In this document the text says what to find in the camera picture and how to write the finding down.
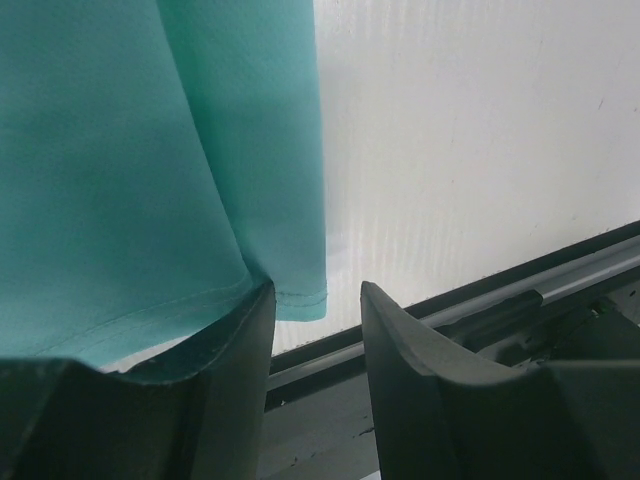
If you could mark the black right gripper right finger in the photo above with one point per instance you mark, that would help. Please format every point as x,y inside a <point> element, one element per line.
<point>442,411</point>

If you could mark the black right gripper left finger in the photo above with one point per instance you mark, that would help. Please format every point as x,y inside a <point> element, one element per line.
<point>194,411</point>

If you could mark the teal t shirt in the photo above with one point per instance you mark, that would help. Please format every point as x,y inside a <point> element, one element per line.
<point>159,161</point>

